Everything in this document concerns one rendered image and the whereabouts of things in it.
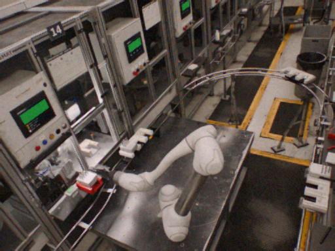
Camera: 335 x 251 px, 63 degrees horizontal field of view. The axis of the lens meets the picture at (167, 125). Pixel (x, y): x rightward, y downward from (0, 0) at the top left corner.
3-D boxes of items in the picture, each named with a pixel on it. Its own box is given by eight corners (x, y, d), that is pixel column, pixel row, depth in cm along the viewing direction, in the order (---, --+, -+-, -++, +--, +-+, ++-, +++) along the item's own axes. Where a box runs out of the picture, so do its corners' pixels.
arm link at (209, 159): (179, 218, 199) (186, 246, 182) (158, 217, 194) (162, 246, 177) (222, 136, 159) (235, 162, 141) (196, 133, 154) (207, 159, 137)
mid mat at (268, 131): (304, 146, 337) (304, 144, 337) (259, 136, 362) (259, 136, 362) (313, 102, 403) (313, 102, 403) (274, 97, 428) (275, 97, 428)
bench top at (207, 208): (194, 279, 172) (193, 276, 170) (74, 221, 220) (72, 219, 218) (254, 134, 271) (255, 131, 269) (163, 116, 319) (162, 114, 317)
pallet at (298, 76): (279, 77, 323) (279, 69, 317) (287, 73, 327) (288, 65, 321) (305, 88, 296) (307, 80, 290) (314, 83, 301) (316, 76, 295)
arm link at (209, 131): (182, 132, 168) (187, 146, 157) (207, 116, 164) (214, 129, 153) (193, 144, 176) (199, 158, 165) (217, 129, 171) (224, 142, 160)
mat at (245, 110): (245, 132, 374) (245, 131, 373) (205, 124, 400) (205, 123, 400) (303, 5, 759) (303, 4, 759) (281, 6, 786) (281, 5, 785)
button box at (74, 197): (75, 205, 199) (69, 195, 192) (68, 202, 202) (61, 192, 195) (82, 197, 204) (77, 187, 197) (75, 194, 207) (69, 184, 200)
